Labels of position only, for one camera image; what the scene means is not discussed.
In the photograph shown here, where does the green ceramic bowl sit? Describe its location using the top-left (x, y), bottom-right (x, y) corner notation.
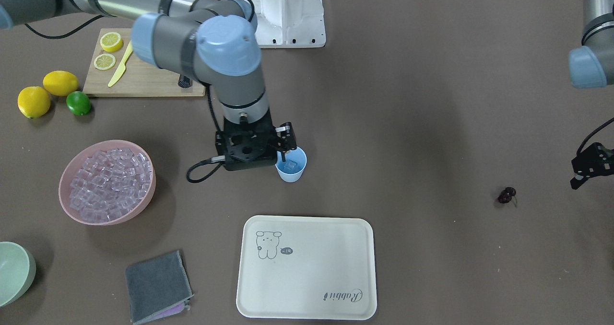
top-left (0, 242), bottom-right (36, 307)

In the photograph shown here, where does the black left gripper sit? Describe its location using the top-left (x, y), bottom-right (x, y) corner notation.
top-left (570, 143), bottom-right (614, 190)

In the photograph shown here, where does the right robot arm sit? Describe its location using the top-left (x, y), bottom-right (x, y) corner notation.
top-left (0, 0), bottom-right (297, 171)

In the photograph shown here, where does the dark red cherry pair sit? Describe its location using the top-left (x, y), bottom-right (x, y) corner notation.
top-left (497, 186), bottom-right (518, 207)

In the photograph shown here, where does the yellow lemon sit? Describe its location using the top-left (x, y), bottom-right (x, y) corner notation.
top-left (17, 86), bottom-right (51, 119)
top-left (43, 71), bottom-right (79, 96)

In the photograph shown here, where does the lemon slice upper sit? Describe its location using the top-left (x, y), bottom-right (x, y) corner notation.
top-left (99, 32), bottom-right (124, 53)

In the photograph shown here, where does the lemon slice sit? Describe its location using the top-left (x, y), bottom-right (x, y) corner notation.
top-left (99, 32), bottom-right (124, 53)
top-left (93, 53), bottom-right (117, 71)

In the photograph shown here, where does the pink bowl of ice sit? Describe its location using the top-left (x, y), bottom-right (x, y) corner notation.
top-left (59, 139), bottom-right (156, 225)

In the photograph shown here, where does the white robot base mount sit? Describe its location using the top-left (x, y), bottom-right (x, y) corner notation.
top-left (252, 0), bottom-right (327, 48)

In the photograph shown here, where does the grey folded cloth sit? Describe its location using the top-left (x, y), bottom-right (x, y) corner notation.
top-left (125, 249), bottom-right (193, 325)

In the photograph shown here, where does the lemon slice lower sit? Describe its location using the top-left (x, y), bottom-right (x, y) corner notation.
top-left (93, 53), bottom-right (117, 71)

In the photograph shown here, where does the yellow lemon far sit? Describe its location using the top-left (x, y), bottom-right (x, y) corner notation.
top-left (17, 86), bottom-right (51, 119)

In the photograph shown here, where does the wooden cutting board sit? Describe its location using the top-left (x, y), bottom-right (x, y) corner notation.
top-left (81, 28), bottom-right (204, 97)

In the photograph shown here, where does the green lime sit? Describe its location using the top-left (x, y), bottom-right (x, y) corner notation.
top-left (66, 91), bottom-right (92, 116)

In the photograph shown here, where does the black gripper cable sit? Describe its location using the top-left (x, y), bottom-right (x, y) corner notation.
top-left (186, 88), bottom-right (226, 184)

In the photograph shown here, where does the yellow plastic knife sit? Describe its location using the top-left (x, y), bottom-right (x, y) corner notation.
top-left (107, 41), bottom-right (133, 88)

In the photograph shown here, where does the yellow lemon near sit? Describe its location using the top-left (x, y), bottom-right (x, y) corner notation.
top-left (43, 71), bottom-right (79, 96)

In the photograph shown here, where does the steel muddler black tip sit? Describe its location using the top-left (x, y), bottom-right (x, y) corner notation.
top-left (177, 75), bottom-right (192, 89)

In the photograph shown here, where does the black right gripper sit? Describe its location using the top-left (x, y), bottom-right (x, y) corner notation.
top-left (215, 112), bottom-right (297, 172)

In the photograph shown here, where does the cream rabbit tray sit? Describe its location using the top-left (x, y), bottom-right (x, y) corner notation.
top-left (236, 215), bottom-right (378, 321)

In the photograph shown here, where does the clear ice cube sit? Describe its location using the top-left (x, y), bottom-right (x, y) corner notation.
top-left (283, 159), bottom-right (300, 174)

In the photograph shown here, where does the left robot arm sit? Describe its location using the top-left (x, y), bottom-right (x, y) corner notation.
top-left (568, 0), bottom-right (614, 190)

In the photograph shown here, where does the light blue plastic cup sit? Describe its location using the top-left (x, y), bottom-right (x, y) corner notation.
top-left (275, 147), bottom-right (307, 183)

